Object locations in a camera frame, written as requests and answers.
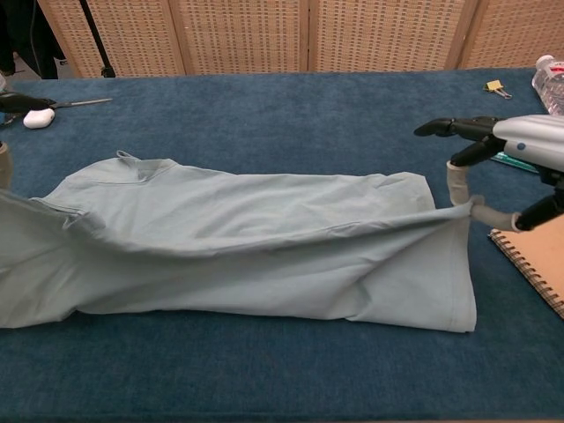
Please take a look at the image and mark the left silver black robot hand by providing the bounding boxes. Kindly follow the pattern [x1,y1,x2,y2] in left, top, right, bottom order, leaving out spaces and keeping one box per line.
[0,90,58,190]

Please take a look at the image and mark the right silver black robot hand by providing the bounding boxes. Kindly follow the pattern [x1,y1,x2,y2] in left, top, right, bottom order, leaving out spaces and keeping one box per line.
[413,115,564,233]

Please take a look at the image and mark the light green t-shirt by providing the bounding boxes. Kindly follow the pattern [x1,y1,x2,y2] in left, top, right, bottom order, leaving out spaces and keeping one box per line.
[0,150,479,335]

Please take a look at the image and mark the white earbuds case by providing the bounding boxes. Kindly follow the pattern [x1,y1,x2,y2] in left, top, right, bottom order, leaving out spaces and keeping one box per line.
[22,108,56,130]

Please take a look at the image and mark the green white marker pen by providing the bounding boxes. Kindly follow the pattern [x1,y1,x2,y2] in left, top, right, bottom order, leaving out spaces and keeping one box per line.
[495,152,538,174]

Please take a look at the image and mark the clear plastic water bottle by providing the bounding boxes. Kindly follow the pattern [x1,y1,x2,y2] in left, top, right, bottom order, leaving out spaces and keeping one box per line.
[531,55,564,118]

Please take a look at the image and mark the yellow binder clip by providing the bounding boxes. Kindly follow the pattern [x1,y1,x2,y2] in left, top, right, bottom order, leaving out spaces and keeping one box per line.
[483,79,514,100]

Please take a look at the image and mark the black tripod stand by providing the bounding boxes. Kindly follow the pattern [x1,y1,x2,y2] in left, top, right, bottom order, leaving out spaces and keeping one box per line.
[78,0,116,79]

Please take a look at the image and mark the brown spiral notebook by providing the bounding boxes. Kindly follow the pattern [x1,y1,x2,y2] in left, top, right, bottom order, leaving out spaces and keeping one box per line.
[487,228,564,321]

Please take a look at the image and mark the wicker folding screen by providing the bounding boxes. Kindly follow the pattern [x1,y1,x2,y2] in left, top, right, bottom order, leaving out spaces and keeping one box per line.
[37,0,564,79]

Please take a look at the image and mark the blue fabric table cover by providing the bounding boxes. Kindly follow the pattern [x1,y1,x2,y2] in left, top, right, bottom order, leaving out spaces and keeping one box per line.
[0,66,564,423]

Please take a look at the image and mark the black handled scissors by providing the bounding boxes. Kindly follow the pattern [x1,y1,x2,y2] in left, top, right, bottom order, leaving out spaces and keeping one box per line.
[43,97,114,109]

